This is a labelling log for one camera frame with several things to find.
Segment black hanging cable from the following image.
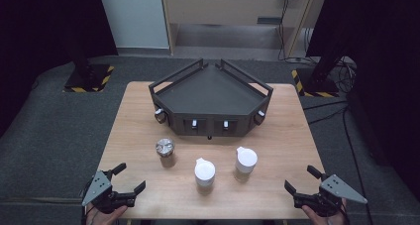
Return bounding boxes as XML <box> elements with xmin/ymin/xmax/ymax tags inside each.
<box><xmin>276</xmin><ymin>0</ymin><xmax>291</xmax><ymax>61</ymax></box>

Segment black stand post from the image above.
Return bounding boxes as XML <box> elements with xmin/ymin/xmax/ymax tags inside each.
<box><xmin>63</xmin><ymin>0</ymin><xmax>100</xmax><ymax>82</ymax></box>
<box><xmin>310</xmin><ymin>36</ymin><xmax>351</xmax><ymax>85</ymax></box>

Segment long black floor cable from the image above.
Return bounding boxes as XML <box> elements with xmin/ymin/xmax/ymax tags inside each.
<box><xmin>302</xmin><ymin>99</ymin><xmax>374</xmax><ymax>225</ymax></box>

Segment person's right hand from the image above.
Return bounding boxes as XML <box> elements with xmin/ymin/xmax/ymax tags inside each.
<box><xmin>300</xmin><ymin>198</ymin><xmax>349</xmax><ymax>225</ymax></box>

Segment white-lid jar pale spice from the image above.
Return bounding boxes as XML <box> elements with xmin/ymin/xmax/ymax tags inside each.
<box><xmin>234</xmin><ymin>146</ymin><xmax>259</xmax><ymax>183</ymax></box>

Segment dark grey corner rack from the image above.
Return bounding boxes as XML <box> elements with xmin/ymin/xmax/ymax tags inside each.
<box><xmin>148</xmin><ymin>57</ymin><xmax>274</xmax><ymax>141</ymax></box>

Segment light wooden cabinet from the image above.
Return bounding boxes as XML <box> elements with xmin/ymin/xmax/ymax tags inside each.
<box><xmin>159</xmin><ymin>0</ymin><xmax>319</xmax><ymax>59</ymax></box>

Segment black curtain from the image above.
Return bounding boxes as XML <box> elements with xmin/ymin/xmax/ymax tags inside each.
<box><xmin>0</xmin><ymin>0</ymin><xmax>119</xmax><ymax>138</ymax></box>
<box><xmin>306</xmin><ymin>0</ymin><xmax>420</xmax><ymax>201</ymax></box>

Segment black-yellow striped stand base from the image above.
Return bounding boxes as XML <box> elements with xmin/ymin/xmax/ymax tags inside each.
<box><xmin>290</xmin><ymin>67</ymin><xmax>341</xmax><ymax>98</ymax></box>
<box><xmin>62</xmin><ymin>63</ymin><xmax>116</xmax><ymax>94</ymax></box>

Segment white panel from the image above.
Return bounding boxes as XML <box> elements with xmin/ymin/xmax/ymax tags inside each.
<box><xmin>97</xmin><ymin>0</ymin><xmax>170</xmax><ymax>51</ymax></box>

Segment white-lid jar brown spice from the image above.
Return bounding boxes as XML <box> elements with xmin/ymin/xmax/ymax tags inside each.
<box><xmin>193</xmin><ymin>157</ymin><xmax>217</xmax><ymax>195</ymax></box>

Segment silver-lid glass spice jar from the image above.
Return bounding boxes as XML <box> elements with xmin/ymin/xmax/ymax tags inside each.
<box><xmin>155</xmin><ymin>138</ymin><xmax>176</xmax><ymax>169</ymax></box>

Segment tangled black cables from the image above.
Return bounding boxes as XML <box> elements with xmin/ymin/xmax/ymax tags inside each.
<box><xmin>286</xmin><ymin>56</ymin><xmax>359</xmax><ymax>94</ymax></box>

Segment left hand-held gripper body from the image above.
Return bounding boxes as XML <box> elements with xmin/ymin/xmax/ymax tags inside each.
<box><xmin>80</xmin><ymin>169</ymin><xmax>137</xmax><ymax>215</ymax></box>

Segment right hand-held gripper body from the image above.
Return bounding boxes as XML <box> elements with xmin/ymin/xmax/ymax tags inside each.
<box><xmin>292</xmin><ymin>173</ymin><xmax>368</xmax><ymax>218</ymax></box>

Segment person's left hand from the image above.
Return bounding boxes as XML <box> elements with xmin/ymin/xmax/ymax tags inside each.
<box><xmin>84</xmin><ymin>203</ymin><xmax>129</xmax><ymax>225</ymax></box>

